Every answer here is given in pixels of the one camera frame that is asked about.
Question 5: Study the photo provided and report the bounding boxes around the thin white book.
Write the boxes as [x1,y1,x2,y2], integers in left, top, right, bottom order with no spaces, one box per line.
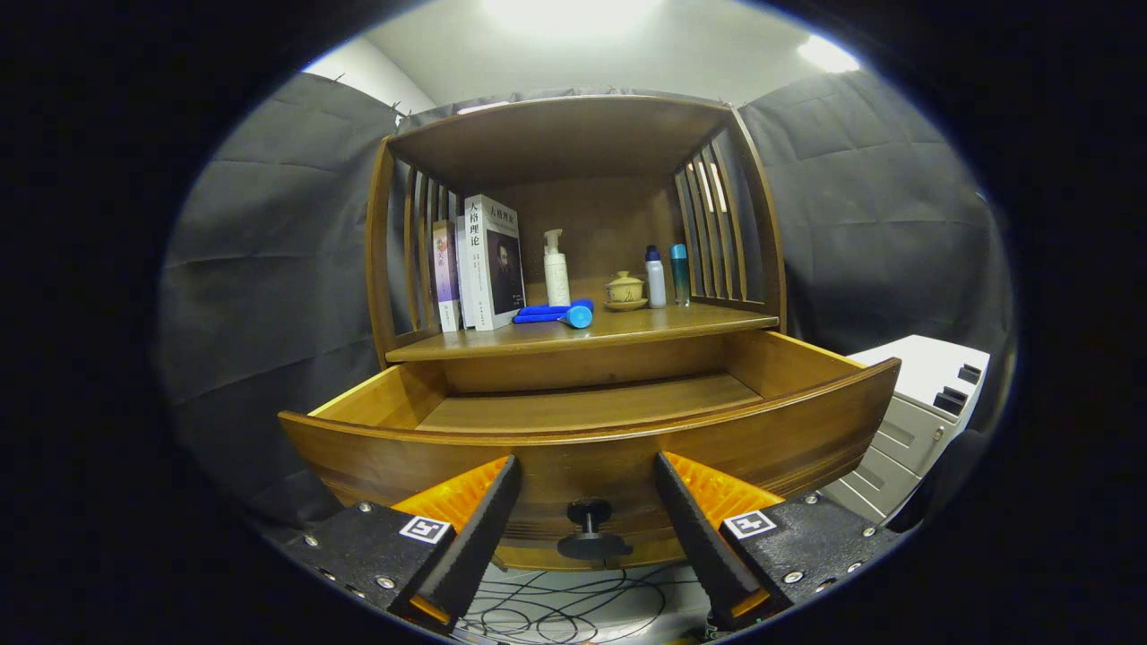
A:
[455,215,476,330]

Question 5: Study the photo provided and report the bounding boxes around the black floor cables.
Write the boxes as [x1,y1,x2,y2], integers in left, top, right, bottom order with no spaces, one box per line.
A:
[457,563,718,645]

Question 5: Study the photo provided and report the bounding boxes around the wooden cabinet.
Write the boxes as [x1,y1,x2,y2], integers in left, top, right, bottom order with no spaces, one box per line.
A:
[366,94,788,368]

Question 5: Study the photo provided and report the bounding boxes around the black drawer knob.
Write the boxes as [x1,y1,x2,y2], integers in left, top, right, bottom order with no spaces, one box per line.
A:
[557,498,634,563]

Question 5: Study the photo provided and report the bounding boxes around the wooden drawer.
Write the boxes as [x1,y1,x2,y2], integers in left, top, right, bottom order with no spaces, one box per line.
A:
[278,329,902,572]

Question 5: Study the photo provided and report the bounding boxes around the purple book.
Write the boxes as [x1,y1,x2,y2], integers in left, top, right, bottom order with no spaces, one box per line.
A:
[432,219,461,334]

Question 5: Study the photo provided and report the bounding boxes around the white filing cabinet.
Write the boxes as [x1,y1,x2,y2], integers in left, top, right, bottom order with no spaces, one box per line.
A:
[820,335,991,525]

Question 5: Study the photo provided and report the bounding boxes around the white pump bottle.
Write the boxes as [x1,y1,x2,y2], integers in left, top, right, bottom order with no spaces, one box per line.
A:
[543,228,572,307]

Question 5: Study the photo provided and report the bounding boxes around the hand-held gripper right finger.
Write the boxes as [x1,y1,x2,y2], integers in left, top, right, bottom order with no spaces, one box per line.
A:
[653,451,901,628]

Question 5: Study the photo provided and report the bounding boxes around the large white portrait book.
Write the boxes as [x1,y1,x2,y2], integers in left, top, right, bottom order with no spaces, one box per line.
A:
[463,194,527,332]

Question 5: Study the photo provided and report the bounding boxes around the large ceiling light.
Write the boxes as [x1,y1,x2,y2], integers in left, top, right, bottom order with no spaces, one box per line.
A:
[479,0,664,37]

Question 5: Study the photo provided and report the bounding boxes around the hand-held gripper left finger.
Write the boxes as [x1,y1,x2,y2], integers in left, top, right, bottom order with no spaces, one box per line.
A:
[269,453,522,632]

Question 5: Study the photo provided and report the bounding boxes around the wooden countertop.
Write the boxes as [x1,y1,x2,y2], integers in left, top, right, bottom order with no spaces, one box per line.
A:
[385,276,780,364]

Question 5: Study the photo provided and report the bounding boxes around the blue folded cloth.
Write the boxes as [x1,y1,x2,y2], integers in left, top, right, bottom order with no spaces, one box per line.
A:
[513,298,595,324]

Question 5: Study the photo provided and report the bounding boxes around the black backdrop cloth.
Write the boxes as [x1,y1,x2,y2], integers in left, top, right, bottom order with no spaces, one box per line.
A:
[157,70,1018,529]

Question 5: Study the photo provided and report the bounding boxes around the small ceiling light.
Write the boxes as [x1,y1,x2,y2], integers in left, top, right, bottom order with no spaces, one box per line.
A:
[798,34,861,74]

